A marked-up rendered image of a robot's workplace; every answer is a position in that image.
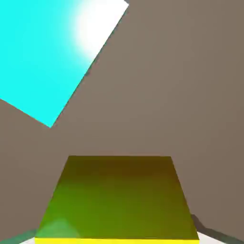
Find small yellow cube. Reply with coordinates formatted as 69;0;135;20
34;155;200;244

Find large cyan box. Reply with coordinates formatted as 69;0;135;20
0;0;130;129

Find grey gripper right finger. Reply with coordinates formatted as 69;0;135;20
191;213;244;244

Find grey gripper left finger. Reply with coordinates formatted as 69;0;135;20
0;229;38;244

